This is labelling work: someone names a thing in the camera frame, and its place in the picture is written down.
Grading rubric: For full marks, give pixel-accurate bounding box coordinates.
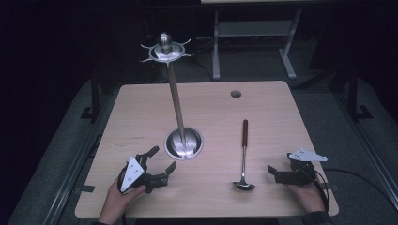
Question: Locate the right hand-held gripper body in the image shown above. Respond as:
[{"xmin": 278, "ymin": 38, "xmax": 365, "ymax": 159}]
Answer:
[{"xmin": 274, "ymin": 147, "xmax": 329, "ymax": 188}]

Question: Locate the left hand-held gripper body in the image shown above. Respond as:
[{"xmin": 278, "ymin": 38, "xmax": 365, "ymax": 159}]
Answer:
[{"xmin": 116, "ymin": 153, "xmax": 170, "ymax": 194}]

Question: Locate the person's right hand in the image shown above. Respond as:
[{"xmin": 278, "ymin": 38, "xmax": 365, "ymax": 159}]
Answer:
[{"xmin": 285, "ymin": 183, "xmax": 327, "ymax": 215}]

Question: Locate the person's left hand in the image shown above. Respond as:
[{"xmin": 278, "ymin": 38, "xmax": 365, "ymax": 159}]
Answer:
[{"xmin": 98, "ymin": 179, "xmax": 147, "ymax": 225}]

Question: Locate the metal utensil rack stand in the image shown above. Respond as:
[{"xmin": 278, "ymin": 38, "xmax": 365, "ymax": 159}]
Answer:
[{"xmin": 139, "ymin": 32, "xmax": 205, "ymax": 161}]

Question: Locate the black metal stand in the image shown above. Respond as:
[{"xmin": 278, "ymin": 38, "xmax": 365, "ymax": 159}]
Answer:
[
  {"xmin": 346, "ymin": 65, "xmax": 374, "ymax": 122},
  {"xmin": 80, "ymin": 70, "xmax": 101, "ymax": 122}
]

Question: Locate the ladle with red-brown handle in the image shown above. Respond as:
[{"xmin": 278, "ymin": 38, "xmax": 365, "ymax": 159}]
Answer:
[{"xmin": 232, "ymin": 119, "xmax": 256, "ymax": 192}]

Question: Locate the metal floor rail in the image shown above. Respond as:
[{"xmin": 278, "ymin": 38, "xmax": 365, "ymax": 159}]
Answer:
[
  {"xmin": 38, "ymin": 92, "xmax": 115, "ymax": 225},
  {"xmin": 332, "ymin": 92, "xmax": 398, "ymax": 204}
]

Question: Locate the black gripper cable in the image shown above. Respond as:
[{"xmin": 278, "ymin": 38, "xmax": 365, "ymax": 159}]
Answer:
[{"xmin": 312, "ymin": 168, "xmax": 398, "ymax": 214}]

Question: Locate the black floor cable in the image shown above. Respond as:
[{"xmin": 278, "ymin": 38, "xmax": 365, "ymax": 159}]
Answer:
[{"xmin": 187, "ymin": 58, "xmax": 214, "ymax": 83}]

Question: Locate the white metal desk frame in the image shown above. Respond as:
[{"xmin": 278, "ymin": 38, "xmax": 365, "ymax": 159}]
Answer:
[{"xmin": 211, "ymin": 8, "xmax": 303, "ymax": 82}]

